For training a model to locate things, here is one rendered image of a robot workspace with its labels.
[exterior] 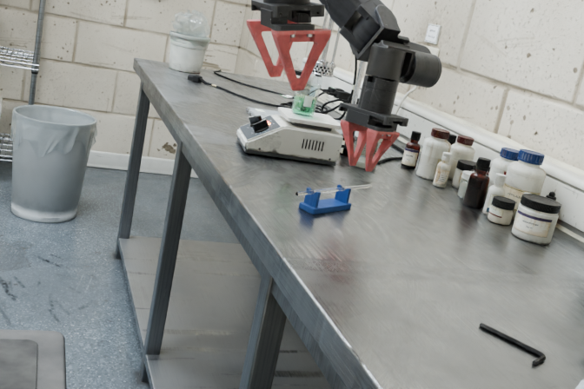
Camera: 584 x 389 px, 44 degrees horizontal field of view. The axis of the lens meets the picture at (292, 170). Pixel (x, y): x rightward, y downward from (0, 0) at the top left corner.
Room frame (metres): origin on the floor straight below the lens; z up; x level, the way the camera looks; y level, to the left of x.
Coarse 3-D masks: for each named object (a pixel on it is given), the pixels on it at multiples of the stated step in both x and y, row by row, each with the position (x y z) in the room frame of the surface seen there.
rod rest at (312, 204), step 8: (320, 192) 1.10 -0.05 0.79; (336, 192) 1.17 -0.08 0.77; (344, 192) 1.16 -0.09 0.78; (304, 200) 1.11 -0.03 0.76; (312, 200) 1.10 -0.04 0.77; (320, 200) 1.15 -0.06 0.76; (328, 200) 1.16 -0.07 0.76; (336, 200) 1.17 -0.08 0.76; (344, 200) 1.16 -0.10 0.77; (304, 208) 1.10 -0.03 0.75; (312, 208) 1.09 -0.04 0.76; (320, 208) 1.10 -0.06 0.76; (328, 208) 1.11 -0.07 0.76; (336, 208) 1.13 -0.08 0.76; (344, 208) 1.15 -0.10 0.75
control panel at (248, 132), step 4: (268, 116) 1.54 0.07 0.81; (268, 120) 1.51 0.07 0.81; (272, 120) 1.50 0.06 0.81; (248, 124) 1.52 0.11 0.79; (272, 124) 1.46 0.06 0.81; (276, 124) 1.45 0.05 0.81; (240, 128) 1.51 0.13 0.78; (244, 128) 1.50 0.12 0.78; (248, 128) 1.50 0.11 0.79; (252, 128) 1.49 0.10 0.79; (272, 128) 1.44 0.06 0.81; (276, 128) 1.43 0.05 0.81; (244, 132) 1.47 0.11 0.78; (248, 132) 1.46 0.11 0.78; (252, 132) 1.45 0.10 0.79; (260, 132) 1.43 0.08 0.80; (264, 132) 1.43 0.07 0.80; (248, 136) 1.43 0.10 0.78; (252, 136) 1.42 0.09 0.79
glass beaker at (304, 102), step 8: (304, 88) 1.46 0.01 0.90; (312, 88) 1.47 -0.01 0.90; (296, 96) 1.47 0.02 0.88; (304, 96) 1.46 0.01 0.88; (312, 96) 1.47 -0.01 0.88; (296, 104) 1.47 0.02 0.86; (304, 104) 1.46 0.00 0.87; (312, 104) 1.47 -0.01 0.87; (296, 112) 1.47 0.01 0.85; (304, 112) 1.46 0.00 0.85; (312, 112) 1.47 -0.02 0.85
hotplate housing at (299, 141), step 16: (288, 128) 1.43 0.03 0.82; (304, 128) 1.45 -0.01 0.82; (320, 128) 1.47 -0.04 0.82; (256, 144) 1.41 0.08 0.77; (272, 144) 1.42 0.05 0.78; (288, 144) 1.43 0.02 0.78; (304, 144) 1.44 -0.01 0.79; (320, 144) 1.45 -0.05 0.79; (336, 144) 1.45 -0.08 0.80; (304, 160) 1.44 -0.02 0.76; (320, 160) 1.45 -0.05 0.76; (336, 160) 1.46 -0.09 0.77
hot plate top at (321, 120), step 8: (280, 112) 1.51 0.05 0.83; (288, 112) 1.49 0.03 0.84; (288, 120) 1.44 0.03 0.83; (296, 120) 1.44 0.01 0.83; (304, 120) 1.44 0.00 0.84; (312, 120) 1.46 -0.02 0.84; (320, 120) 1.48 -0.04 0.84; (328, 120) 1.50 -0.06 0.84; (328, 128) 1.46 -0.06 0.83; (336, 128) 1.46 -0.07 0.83
